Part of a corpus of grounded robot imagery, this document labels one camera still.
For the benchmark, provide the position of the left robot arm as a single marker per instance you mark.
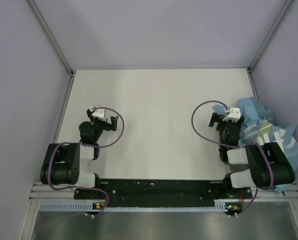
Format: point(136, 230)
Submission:
point(64, 163)

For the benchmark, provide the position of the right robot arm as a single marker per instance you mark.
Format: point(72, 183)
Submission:
point(266, 165)

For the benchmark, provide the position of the light blue printed t-shirt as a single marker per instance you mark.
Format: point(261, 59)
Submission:
point(260, 126)

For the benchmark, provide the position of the light blue cable duct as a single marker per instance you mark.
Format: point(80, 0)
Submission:
point(95, 207)

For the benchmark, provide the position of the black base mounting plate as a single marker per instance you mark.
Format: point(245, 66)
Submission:
point(168, 193)

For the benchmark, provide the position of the aluminium frame post left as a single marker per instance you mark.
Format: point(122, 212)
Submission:
point(49, 36)

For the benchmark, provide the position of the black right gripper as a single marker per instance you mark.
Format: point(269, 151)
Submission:
point(218, 118)

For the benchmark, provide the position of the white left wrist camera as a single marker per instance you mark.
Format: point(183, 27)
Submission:
point(99, 113)

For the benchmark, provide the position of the aluminium frame post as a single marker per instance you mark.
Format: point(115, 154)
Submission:
point(49, 36)
point(286, 8)

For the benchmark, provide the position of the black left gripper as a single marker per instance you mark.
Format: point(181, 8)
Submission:
point(108, 126)

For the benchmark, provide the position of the aluminium frame post right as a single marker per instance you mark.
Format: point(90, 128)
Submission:
point(286, 8)

